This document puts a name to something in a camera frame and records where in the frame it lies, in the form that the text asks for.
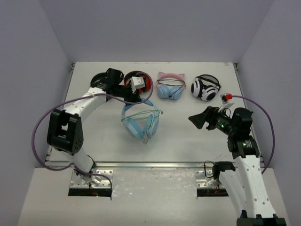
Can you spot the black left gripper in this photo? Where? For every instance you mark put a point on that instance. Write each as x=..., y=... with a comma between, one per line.
x=131, y=93

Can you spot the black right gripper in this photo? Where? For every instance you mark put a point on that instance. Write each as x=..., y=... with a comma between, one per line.
x=209, y=115

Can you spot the light blue gaming headphones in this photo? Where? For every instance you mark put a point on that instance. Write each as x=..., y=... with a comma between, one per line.
x=144, y=124

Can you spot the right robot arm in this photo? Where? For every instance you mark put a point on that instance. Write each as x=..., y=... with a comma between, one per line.
x=242, y=179

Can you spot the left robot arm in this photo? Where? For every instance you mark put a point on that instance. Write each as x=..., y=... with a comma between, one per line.
x=65, y=132

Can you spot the red and black headphones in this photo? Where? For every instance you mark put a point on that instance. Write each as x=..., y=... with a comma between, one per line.
x=146, y=82

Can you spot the white black panda headphones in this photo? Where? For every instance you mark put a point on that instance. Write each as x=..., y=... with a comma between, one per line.
x=205, y=87

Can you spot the blue pink cat-ear headphones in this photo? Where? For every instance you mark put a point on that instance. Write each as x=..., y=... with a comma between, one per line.
x=170, y=85

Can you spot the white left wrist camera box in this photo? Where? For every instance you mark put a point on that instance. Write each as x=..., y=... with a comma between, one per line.
x=137, y=83

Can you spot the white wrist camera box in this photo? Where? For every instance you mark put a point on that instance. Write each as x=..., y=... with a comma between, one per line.
x=227, y=101
x=137, y=83

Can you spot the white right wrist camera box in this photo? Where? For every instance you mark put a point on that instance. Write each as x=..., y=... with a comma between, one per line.
x=227, y=101

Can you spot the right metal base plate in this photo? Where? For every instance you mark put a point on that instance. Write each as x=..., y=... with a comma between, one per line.
x=206, y=186

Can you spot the metal base plate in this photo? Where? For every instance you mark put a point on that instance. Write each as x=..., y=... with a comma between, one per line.
x=95, y=186
x=206, y=186

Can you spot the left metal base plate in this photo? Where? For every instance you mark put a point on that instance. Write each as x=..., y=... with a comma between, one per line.
x=95, y=186

